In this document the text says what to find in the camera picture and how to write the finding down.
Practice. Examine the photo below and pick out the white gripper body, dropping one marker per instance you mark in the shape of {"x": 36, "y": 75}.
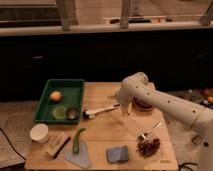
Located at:
{"x": 124, "y": 99}

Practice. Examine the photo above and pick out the white handled dish brush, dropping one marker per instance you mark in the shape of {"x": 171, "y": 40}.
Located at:
{"x": 90, "y": 114}

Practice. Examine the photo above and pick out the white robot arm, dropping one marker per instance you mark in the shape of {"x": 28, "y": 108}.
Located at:
{"x": 196, "y": 116}

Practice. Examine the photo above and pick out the wooden scrub brush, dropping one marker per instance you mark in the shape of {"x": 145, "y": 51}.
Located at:
{"x": 57, "y": 144}

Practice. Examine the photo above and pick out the dark red bowl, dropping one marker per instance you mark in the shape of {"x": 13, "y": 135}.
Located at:
{"x": 142, "y": 106}

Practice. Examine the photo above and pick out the brown grape bunch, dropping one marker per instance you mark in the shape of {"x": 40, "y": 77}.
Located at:
{"x": 148, "y": 147}

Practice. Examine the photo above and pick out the blue sponge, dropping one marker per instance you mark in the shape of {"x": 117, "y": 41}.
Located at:
{"x": 117, "y": 154}

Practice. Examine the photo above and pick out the green chili pepper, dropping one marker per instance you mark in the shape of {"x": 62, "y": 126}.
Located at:
{"x": 76, "y": 147}

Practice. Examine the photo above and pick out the green plastic tray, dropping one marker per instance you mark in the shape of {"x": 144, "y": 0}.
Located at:
{"x": 72, "y": 96}

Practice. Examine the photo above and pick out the green round lid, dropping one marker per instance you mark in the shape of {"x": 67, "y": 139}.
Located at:
{"x": 59, "y": 112}

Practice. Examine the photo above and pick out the orange round fruit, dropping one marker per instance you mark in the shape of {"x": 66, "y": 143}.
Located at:
{"x": 56, "y": 96}

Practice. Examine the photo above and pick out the grey cloth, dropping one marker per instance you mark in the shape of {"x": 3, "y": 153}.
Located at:
{"x": 80, "y": 159}

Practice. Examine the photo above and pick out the white paper cup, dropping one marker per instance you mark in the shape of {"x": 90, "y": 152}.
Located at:
{"x": 40, "y": 133}

